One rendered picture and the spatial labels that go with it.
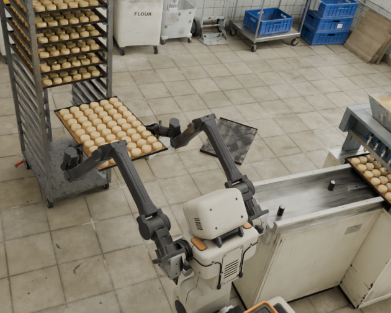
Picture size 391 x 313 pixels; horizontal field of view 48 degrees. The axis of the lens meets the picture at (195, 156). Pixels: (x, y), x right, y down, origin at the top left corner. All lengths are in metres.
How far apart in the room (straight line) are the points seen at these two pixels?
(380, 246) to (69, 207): 2.16
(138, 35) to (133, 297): 3.31
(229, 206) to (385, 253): 1.33
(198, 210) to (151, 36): 3.97
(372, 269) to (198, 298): 1.29
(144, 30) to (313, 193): 3.36
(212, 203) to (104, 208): 1.86
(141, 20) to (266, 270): 3.55
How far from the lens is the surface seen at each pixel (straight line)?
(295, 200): 2.49
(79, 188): 3.35
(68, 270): 3.06
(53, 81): 2.81
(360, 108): 2.80
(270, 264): 2.48
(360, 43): 6.70
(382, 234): 2.76
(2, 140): 4.11
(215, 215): 1.63
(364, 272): 2.97
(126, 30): 5.29
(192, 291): 1.96
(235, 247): 1.72
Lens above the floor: 2.47
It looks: 39 degrees down
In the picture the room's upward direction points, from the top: 10 degrees clockwise
